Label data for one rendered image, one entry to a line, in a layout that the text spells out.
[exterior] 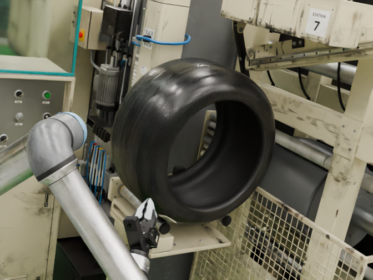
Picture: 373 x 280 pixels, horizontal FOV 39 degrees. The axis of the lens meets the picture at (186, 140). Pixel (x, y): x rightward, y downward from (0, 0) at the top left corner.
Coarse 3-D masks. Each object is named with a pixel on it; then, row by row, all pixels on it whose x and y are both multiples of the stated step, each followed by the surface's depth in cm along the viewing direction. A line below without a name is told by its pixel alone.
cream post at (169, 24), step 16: (160, 0) 201; (176, 0) 203; (160, 16) 202; (176, 16) 205; (144, 32) 212; (160, 32) 204; (176, 32) 207; (144, 48) 212; (160, 48) 206; (176, 48) 210; (144, 64) 212
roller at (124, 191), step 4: (120, 188) 215; (124, 188) 214; (120, 192) 215; (124, 192) 212; (128, 192) 211; (124, 196) 212; (128, 196) 209; (132, 196) 208; (128, 200) 209; (132, 200) 207; (136, 200) 205; (132, 204) 207; (136, 204) 204; (140, 204) 202; (136, 208) 204; (160, 220) 191; (164, 220) 192; (156, 224) 191; (160, 224) 189; (164, 224) 189; (168, 224) 190; (160, 228) 189; (164, 228) 190; (168, 228) 190; (160, 232) 190; (164, 232) 190
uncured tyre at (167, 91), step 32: (160, 64) 191; (192, 64) 185; (128, 96) 186; (160, 96) 173; (192, 96) 172; (224, 96) 178; (256, 96) 186; (128, 128) 179; (160, 128) 171; (224, 128) 221; (256, 128) 210; (128, 160) 179; (160, 160) 173; (224, 160) 223; (256, 160) 210; (160, 192) 178; (192, 192) 218; (224, 192) 213; (192, 224) 195
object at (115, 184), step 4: (112, 180) 213; (116, 180) 213; (120, 180) 214; (112, 184) 213; (116, 184) 214; (120, 184) 215; (112, 188) 214; (116, 188) 215; (108, 192) 216; (112, 192) 214; (116, 192) 215; (108, 196) 216; (112, 196) 215; (116, 196) 216; (120, 196) 217; (112, 200) 216
